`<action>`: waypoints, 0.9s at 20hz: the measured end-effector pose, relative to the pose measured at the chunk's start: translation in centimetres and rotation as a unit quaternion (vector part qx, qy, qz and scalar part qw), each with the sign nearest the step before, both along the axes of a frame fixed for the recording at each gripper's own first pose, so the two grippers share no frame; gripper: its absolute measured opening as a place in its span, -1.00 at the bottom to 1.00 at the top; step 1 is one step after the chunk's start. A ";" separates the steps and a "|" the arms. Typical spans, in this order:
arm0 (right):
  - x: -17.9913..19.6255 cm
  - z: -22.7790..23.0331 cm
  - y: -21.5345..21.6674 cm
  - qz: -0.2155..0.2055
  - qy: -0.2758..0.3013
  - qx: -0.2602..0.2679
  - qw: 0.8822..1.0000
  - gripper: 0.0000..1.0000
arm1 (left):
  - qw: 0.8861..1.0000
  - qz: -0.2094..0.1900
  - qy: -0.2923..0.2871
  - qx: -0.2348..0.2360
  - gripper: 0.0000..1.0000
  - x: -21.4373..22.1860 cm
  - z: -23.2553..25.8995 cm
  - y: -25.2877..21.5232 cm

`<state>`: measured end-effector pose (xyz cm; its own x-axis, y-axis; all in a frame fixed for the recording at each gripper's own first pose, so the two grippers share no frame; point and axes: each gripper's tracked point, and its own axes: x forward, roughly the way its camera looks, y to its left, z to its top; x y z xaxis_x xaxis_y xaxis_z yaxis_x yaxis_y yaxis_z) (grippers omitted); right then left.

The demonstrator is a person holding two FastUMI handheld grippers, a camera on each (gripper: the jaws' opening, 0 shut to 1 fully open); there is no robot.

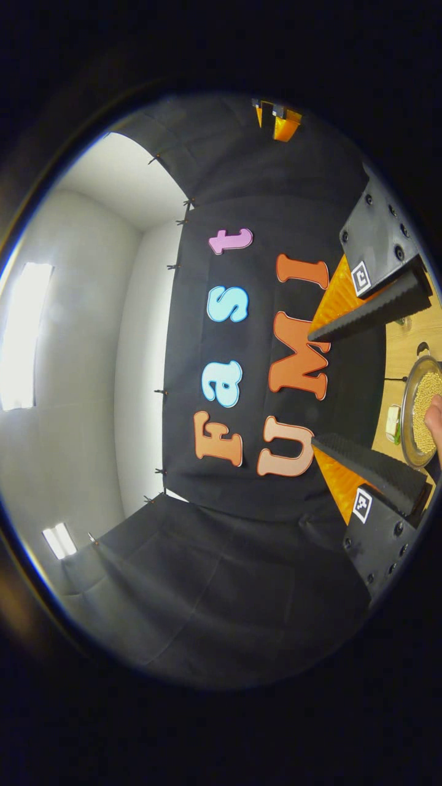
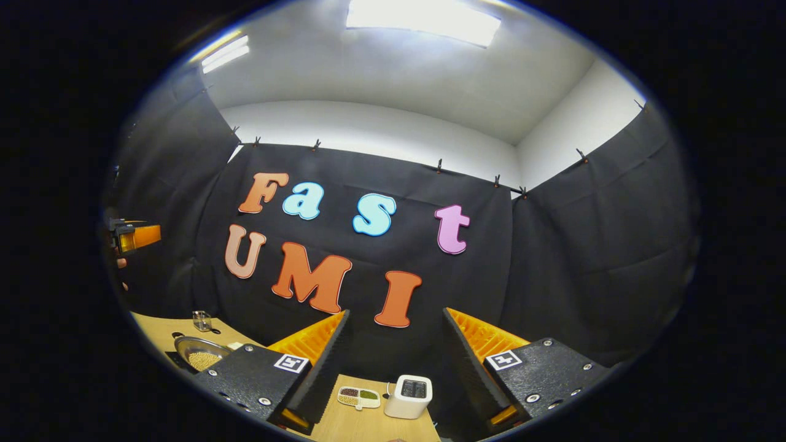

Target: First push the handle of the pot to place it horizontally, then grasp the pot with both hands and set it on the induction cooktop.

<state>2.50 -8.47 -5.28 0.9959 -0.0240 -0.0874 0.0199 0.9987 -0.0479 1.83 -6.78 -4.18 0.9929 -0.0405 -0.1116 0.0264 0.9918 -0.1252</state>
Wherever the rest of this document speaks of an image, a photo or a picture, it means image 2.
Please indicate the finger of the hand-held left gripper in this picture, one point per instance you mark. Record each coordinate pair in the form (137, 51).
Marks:
(144, 236)
(132, 221)

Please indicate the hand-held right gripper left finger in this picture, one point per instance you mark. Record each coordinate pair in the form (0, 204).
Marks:
(322, 374)

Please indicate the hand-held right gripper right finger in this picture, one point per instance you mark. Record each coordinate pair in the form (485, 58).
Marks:
(473, 374)

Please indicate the pile of yellow soybeans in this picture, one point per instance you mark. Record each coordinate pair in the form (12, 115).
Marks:
(204, 361)

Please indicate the black induction cooktop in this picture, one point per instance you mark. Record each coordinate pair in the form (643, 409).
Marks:
(174, 358)

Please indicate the white divided bean dish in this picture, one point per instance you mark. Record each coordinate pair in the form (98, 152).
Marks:
(368, 404)

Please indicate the white toaster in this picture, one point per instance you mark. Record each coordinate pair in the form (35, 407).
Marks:
(405, 406)

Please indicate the small ceiling light panel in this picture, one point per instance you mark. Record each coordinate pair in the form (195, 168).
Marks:
(224, 55)

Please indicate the row of black cloth clips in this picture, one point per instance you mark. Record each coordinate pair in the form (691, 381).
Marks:
(439, 166)

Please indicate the large ceiling light panel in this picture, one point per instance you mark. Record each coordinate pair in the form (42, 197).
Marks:
(424, 21)

